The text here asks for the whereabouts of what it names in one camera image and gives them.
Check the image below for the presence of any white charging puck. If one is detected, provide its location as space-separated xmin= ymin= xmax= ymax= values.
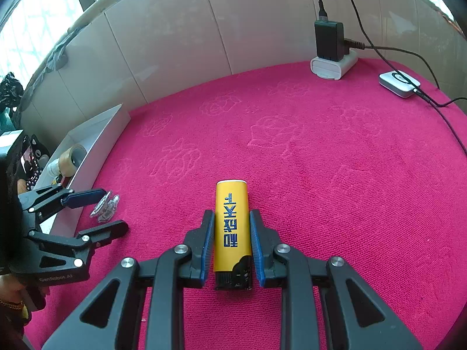
xmin=379 ymin=70 xmax=421 ymax=98

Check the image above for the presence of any dark green cloth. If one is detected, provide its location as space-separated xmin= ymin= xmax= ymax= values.
xmin=0 ymin=110 xmax=17 ymax=134

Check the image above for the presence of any grey rag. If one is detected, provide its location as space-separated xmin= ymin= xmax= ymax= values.
xmin=46 ymin=38 xmax=72 ymax=71

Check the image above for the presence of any brown tape roll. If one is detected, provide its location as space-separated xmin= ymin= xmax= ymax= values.
xmin=58 ymin=145 xmax=88 ymax=176

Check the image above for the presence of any black adapter side cable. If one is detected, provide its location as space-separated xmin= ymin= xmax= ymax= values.
xmin=344 ymin=39 xmax=440 ymax=90

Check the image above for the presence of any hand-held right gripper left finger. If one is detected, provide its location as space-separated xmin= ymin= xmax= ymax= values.
xmin=44 ymin=209 xmax=216 ymax=350

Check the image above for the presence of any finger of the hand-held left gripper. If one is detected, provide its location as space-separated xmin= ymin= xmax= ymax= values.
xmin=27 ymin=220 xmax=130 ymax=277
xmin=18 ymin=183 xmax=107 ymax=222

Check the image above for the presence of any person's left hand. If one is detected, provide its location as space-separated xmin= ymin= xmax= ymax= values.
xmin=0 ymin=274 xmax=50 ymax=312

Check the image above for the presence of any black adapter top cable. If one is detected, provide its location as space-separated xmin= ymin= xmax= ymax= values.
xmin=317 ymin=0 xmax=389 ymax=62

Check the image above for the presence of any white cardboard box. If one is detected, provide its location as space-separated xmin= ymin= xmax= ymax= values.
xmin=36 ymin=104 xmax=131 ymax=236

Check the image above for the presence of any black puck cable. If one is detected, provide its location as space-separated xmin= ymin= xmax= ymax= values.
xmin=413 ymin=87 xmax=467 ymax=152

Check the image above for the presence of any black plastic bag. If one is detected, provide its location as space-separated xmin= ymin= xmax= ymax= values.
xmin=0 ymin=73 xmax=24 ymax=112

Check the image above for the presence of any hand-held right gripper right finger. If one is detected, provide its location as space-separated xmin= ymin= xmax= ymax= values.
xmin=249 ymin=209 xmax=424 ymax=350

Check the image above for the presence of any black power adapter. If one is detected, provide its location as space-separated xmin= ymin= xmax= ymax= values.
xmin=314 ymin=20 xmax=345 ymax=62

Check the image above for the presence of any yellow lighter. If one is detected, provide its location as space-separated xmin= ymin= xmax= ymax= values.
xmin=212 ymin=180 xmax=253 ymax=291

